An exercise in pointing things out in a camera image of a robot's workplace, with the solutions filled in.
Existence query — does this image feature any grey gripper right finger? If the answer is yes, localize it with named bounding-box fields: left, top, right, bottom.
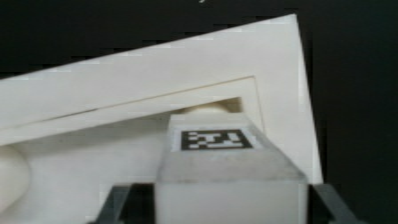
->
left=313, top=184, right=370, bottom=224

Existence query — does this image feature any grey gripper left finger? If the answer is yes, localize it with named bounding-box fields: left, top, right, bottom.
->
left=88, top=186, right=130, bottom=224

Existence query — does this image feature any white leg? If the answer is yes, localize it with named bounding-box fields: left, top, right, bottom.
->
left=155, top=103, right=308, bottom=224

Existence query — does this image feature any white square tabletop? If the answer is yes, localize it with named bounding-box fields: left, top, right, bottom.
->
left=0, top=77, right=262, bottom=224

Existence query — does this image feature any white obstacle wall right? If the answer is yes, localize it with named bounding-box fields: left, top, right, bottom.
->
left=0, top=14, right=324, bottom=184

